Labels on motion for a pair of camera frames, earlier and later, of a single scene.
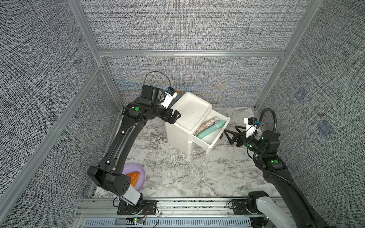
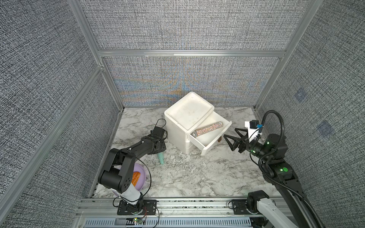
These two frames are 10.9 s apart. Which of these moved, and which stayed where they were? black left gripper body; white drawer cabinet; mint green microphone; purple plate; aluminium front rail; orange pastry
Moved: mint green microphone; black left gripper body
Stayed: aluminium front rail; orange pastry; purple plate; white drawer cabinet
